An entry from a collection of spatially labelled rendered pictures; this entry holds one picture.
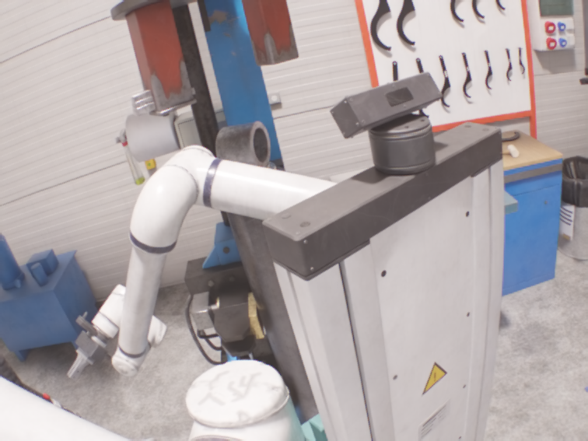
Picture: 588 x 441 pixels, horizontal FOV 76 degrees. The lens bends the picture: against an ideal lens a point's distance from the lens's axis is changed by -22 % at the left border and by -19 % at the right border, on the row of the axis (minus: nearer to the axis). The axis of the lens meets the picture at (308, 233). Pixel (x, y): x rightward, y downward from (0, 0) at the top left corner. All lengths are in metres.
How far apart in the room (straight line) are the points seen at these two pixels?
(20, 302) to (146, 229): 2.84
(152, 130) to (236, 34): 0.74
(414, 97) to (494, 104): 3.42
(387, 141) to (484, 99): 3.40
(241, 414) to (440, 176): 0.40
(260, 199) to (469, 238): 0.54
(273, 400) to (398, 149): 0.37
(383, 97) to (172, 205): 0.61
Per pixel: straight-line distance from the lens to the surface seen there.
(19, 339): 4.03
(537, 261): 3.18
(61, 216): 4.05
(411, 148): 0.47
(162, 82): 1.26
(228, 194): 1.03
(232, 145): 1.38
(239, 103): 1.80
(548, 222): 3.07
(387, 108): 0.46
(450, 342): 0.67
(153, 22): 1.27
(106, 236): 3.98
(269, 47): 1.42
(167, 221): 0.98
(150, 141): 2.28
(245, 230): 1.44
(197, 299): 1.84
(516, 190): 2.80
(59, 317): 3.67
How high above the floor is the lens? 1.97
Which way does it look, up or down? 28 degrees down
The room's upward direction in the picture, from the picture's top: 13 degrees counter-clockwise
